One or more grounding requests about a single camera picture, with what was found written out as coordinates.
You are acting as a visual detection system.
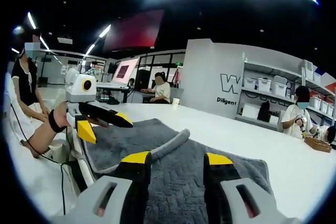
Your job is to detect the grey towel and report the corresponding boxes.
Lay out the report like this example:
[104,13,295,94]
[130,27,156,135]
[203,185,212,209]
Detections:
[78,118,271,224]

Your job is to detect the black bag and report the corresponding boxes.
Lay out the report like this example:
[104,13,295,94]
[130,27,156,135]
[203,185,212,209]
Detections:
[257,100,271,123]

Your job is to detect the black monitor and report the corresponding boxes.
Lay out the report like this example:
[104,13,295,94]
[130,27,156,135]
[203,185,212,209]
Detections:
[133,69,151,92]

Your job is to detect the grey metal shelf rack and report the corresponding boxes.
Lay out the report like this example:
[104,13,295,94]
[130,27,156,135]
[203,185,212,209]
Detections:
[234,52,336,132]

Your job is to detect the large red hanging screen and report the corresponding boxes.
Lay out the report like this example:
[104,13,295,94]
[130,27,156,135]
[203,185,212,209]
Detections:
[102,9,165,51]

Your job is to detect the white open laptop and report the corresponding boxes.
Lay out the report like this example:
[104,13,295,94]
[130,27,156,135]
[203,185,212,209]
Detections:
[96,57,140,90]

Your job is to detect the person's left hand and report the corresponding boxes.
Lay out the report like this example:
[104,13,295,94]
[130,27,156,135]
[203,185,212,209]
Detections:
[54,102,71,128]

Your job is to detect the white box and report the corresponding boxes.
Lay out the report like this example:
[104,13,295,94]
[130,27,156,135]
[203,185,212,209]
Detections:
[241,103,260,119]

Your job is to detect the black cable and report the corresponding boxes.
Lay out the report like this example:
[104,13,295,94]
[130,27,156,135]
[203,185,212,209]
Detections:
[9,103,67,216]

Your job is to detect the pink hanging garment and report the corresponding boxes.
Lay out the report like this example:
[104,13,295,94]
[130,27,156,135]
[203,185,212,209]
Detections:
[173,68,183,88]

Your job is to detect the brown wicker basket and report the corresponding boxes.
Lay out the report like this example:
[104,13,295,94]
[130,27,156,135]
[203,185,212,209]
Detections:
[304,136,333,153]

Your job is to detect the row of white storage bins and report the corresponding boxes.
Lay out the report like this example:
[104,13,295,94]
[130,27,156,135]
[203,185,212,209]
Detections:
[243,60,336,118]

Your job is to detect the black wristband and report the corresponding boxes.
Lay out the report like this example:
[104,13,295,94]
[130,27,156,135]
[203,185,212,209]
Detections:
[48,109,68,133]

